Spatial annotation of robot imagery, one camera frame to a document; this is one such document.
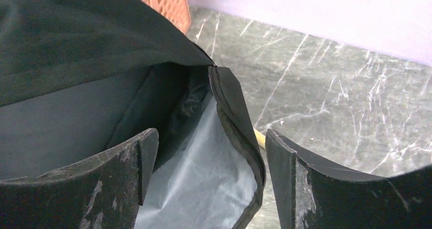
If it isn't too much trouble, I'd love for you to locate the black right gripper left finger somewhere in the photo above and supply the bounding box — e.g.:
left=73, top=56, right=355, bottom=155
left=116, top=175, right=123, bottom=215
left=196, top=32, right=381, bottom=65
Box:
left=1, top=128, right=158, bottom=228

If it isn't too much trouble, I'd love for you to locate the clear plastic bag inside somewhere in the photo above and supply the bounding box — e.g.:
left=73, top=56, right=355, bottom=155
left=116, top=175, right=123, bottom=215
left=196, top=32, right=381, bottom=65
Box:
left=134, top=95, right=258, bottom=228

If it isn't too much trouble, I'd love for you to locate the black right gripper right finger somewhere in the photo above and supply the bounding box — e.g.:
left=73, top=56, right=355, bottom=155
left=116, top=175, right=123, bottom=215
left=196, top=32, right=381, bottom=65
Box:
left=265, top=130, right=431, bottom=228

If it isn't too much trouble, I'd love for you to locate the black student backpack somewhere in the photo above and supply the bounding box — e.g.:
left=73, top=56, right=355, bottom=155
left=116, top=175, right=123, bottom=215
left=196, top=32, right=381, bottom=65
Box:
left=1, top=0, right=265, bottom=228

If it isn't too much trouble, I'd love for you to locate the yellow highlighter pen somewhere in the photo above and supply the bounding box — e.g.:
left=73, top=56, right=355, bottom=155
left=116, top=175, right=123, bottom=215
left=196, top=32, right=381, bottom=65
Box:
left=254, top=129, right=266, bottom=150

